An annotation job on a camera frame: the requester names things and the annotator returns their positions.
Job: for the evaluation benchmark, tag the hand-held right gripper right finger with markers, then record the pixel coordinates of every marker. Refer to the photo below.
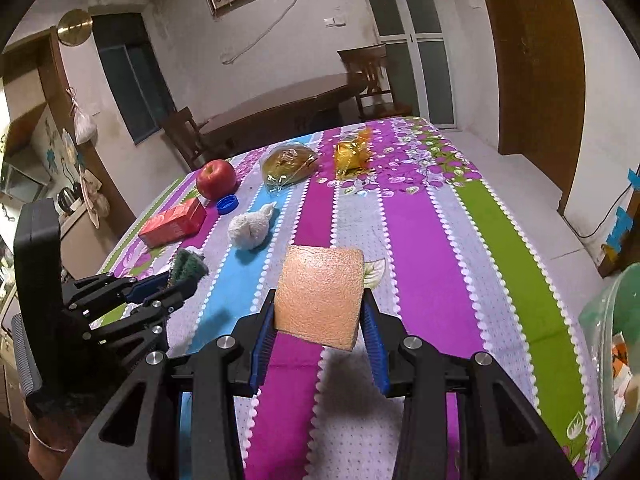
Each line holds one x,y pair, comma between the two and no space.
375,350

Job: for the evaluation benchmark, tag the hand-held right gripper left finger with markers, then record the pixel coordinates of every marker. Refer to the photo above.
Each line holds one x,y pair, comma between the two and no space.
262,350

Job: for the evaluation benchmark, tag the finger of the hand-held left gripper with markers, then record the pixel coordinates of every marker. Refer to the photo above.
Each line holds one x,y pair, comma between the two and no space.
145,287
160,305

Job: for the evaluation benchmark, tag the green scouring pad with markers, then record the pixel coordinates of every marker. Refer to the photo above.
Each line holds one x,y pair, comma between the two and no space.
190,265

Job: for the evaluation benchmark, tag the tan sponge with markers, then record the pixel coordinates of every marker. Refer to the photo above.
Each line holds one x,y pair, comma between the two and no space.
320,295

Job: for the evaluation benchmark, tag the person's left forearm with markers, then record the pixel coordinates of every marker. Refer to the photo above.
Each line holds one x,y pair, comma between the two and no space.
45,462

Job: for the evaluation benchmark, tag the black electric kettle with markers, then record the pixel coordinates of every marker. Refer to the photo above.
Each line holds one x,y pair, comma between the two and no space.
67,200

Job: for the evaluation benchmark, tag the red carton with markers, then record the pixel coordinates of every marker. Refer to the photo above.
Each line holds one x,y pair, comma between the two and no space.
172,225

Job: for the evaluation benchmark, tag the hanging beige cloth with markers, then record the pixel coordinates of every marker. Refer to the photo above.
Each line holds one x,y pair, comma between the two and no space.
92,200

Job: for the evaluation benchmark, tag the striped floral tablecloth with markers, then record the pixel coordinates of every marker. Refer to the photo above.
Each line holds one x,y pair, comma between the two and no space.
425,260

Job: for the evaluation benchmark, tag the blue bottle cap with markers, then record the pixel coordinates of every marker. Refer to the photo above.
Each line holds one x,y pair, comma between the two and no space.
227,204

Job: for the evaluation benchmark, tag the red apple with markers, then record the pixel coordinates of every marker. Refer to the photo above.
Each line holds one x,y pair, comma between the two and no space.
215,179

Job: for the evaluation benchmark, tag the hanging white plastic bag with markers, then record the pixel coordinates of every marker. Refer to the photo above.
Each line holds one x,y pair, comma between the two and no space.
82,125

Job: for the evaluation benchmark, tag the plain wooden chair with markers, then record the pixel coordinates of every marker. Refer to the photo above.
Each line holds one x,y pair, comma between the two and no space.
182,130

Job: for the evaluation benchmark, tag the silver bangle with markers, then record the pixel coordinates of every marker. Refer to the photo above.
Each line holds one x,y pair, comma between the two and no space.
45,444

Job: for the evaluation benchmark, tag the bread in clear bag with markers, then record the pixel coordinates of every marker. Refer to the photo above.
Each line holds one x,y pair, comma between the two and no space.
287,162

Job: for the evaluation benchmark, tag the golden candy wrapper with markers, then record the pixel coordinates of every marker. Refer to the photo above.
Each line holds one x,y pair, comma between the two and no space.
350,155

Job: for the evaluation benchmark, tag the dark window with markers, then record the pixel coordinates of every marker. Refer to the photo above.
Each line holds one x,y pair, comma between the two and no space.
130,85

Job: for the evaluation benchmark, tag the orange and white packet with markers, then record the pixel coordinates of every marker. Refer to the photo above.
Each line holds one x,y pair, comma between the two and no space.
622,360

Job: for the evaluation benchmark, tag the blue tape strip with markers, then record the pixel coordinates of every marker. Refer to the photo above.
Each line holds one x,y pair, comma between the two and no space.
635,177
620,227

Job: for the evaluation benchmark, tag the white glass door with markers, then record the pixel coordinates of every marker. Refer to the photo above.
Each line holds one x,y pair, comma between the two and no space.
430,75

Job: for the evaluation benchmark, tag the carved wooden chair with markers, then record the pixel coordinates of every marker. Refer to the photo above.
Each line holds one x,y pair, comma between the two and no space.
370,67

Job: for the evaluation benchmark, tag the flower wall decoration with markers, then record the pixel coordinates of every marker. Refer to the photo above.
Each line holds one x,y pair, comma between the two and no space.
52,157

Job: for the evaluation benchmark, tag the gold round wall clock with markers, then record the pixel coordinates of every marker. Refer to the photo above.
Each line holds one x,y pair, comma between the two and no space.
75,27

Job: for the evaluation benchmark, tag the white wall switch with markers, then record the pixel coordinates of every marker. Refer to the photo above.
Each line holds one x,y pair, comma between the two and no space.
334,21

